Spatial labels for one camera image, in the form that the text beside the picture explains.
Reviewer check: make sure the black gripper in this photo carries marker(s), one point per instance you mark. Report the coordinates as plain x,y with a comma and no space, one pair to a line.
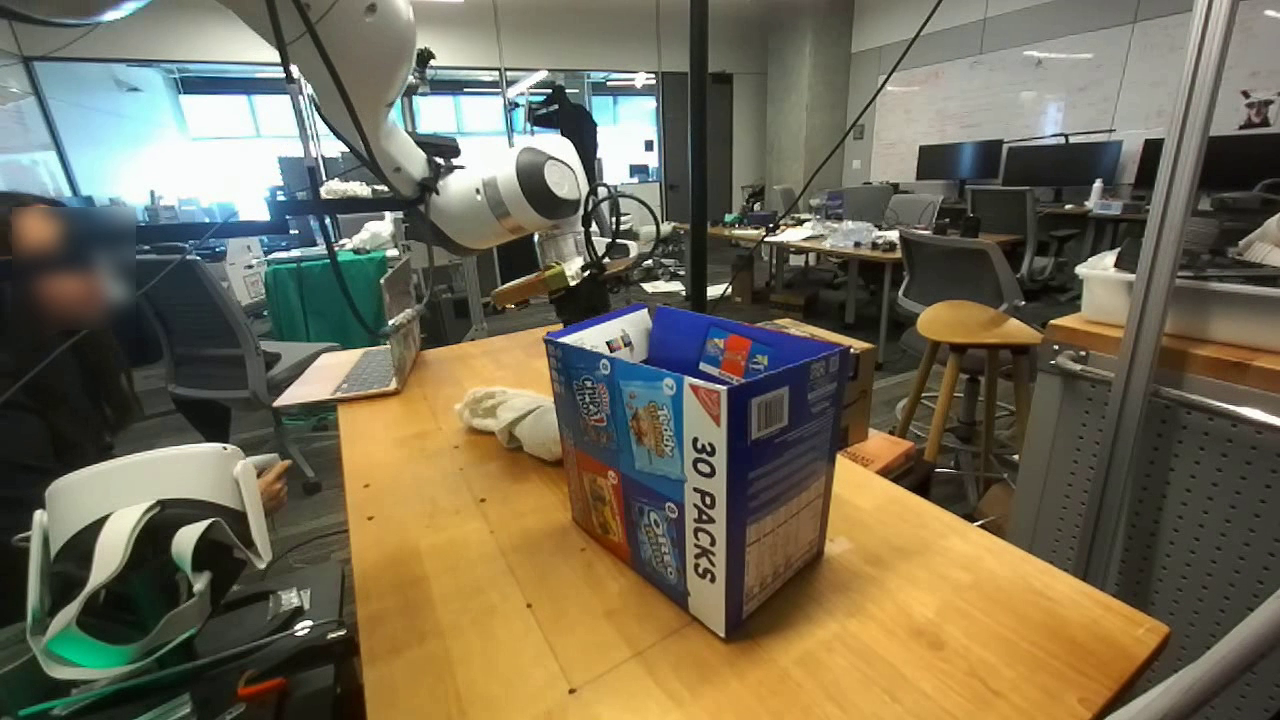
594,297

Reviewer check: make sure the white cloth rag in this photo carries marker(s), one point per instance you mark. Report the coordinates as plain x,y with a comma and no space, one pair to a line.
512,419

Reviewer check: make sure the blue snack pack cardboard box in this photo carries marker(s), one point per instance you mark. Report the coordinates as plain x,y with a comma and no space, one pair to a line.
695,465

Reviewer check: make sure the dark standing figure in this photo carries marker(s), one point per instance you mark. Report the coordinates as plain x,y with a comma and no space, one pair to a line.
575,127

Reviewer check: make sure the black pole stand with base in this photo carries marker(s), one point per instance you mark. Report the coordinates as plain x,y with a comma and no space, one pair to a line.
699,145

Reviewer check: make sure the open laptop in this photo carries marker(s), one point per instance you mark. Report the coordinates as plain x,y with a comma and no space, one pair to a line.
380,363

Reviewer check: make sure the cluttered wooden desk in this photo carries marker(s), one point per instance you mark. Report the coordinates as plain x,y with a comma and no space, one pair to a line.
815,241

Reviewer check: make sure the green storage bin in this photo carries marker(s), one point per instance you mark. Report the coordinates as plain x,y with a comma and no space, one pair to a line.
313,297

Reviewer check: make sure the grey office chair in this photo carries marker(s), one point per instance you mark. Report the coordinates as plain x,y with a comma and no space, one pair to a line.
215,340
1006,215
953,268

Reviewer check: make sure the wooden stool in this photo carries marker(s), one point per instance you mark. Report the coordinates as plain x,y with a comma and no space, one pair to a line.
983,332

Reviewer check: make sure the black computer monitor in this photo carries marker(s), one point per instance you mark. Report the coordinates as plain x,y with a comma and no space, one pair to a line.
1066,165
1241,160
962,160

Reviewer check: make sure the white VR headset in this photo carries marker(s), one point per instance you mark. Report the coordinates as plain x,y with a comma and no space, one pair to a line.
134,486

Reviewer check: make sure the white plastic tub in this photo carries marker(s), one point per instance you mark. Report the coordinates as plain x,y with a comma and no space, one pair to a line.
1203,308

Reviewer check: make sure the wooden workbench top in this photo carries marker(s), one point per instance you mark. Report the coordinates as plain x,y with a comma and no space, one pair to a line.
1203,352

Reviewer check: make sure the grey perforated panel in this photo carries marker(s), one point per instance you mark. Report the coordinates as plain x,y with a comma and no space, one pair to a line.
1203,495

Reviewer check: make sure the aluminium frame bar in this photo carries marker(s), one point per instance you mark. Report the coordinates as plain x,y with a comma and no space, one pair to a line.
1156,293
1204,675

